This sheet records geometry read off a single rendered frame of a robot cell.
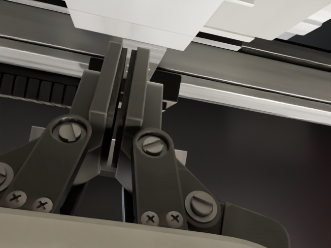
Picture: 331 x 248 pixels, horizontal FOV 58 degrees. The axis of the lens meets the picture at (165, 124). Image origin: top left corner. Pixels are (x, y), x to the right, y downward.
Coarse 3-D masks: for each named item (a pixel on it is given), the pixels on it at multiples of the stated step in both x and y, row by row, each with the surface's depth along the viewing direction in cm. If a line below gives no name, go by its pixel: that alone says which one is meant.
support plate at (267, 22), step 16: (224, 0) 15; (256, 0) 15; (272, 0) 15; (288, 0) 14; (304, 0) 14; (320, 0) 14; (224, 16) 17; (240, 16) 17; (256, 16) 16; (272, 16) 16; (288, 16) 16; (304, 16) 16; (240, 32) 19; (256, 32) 19; (272, 32) 18
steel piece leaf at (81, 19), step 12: (72, 12) 20; (84, 12) 19; (84, 24) 22; (96, 24) 21; (108, 24) 21; (120, 24) 20; (132, 24) 20; (120, 36) 23; (132, 36) 22; (144, 36) 22; (156, 36) 22; (168, 36) 21; (180, 36) 21; (192, 36) 21; (180, 48) 23
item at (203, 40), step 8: (16, 0) 20; (24, 0) 20; (32, 0) 20; (40, 0) 20; (48, 0) 20; (56, 0) 20; (64, 0) 20; (48, 8) 20; (56, 8) 20; (64, 8) 20; (200, 32) 21; (192, 40) 22; (200, 40) 22; (208, 40) 21; (216, 40) 21; (224, 40) 21; (232, 40) 22; (240, 40) 22; (232, 48) 22
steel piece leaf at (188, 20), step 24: (72, 0) 18; (96, 0) 17; (120, 0) 17; (144, 0) 16; (168, 0) 16; (192, 0) 15; (216, 0) 15; (240, 0) 11; (144, 24) 20; (168, 24) 19; (192, 24) 18
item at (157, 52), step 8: (128, 40) 23; (128, 48) 25; (136, 48) 24; (152, 48) 24; (160, 48) 24; (128, 56) 27; (152, 56) 26; (160, 56) 25; (96, 64) 38; (128, 64) 30; (152, 64) 29; (152, 72) 32; (160, 72) 39; (152, 80) 39; (160, 80) 39; (168, 80) 39; (176, 80) 39; (168, 88) 39; (176, 88) 39; (120, 96) 39; (168, 96) 39; (176, 96) 39; (120, 104) 41; (168, 104) 42
